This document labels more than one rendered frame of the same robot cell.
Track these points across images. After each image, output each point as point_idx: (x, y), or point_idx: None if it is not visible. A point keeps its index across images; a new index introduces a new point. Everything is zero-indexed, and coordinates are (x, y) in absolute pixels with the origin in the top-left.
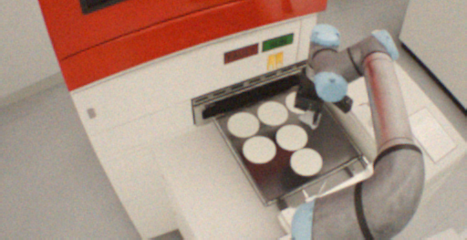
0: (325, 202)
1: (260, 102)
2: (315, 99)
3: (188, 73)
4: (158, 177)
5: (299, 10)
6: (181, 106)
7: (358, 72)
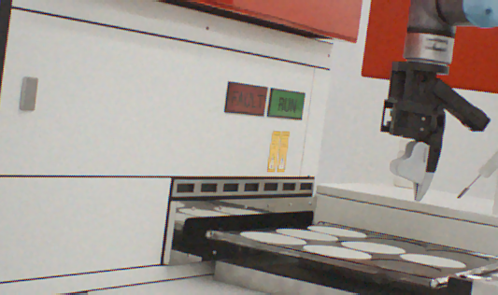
0: None
1: (271, 228)
2: (432, 105)
3: (182, 99)
4: None
5: (334, 20)
6: (157, 189)
7: None
